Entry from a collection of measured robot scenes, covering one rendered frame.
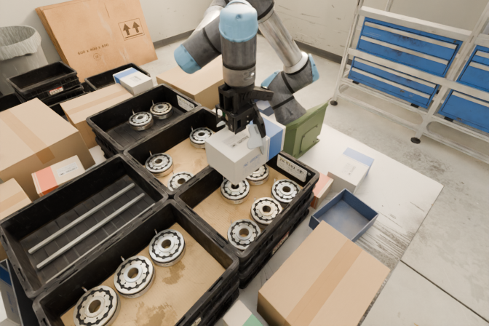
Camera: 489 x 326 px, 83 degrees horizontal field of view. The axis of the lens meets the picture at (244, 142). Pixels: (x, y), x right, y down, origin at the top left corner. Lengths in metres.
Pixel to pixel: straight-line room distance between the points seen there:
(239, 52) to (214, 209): 0.57
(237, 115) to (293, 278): 0.47
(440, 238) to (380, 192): 0.99
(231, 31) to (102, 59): 3.22
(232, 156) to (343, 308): 0.47
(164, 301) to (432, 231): 1.79
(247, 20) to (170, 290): 0.70
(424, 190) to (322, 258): 0.67
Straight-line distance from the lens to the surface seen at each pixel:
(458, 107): 2.65
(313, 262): 0.86
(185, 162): 1.13
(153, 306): 0.87
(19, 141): 1.41
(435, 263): 2.12
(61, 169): 1.26
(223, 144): 0.73
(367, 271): 0.90
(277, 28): 1.11
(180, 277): 0.88
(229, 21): 0.56
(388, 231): 1.20
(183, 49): 0.72
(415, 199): 1.35
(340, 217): 1.16
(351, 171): 1.21
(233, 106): 0.64
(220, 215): 0.96
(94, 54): 3.71
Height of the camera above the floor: 1.63
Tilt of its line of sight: 42 degrees down
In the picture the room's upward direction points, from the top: straight up
